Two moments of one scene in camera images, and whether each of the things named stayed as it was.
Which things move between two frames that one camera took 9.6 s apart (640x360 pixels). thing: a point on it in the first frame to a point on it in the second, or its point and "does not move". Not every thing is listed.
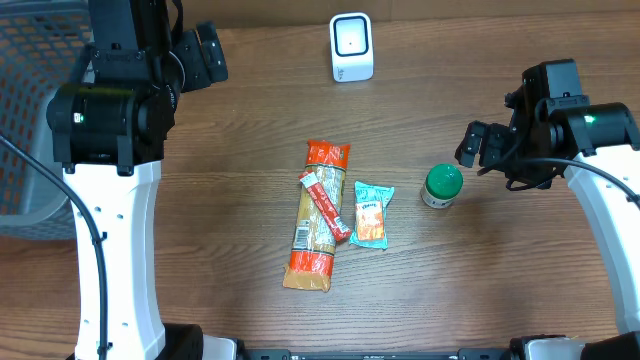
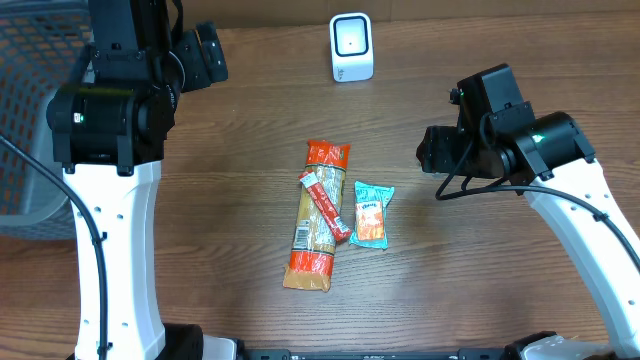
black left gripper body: (201, 57) does not move
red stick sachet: (336, 224) does not move
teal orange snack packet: (370, 203) does not move
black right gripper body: (486, 145) to (431, 150)
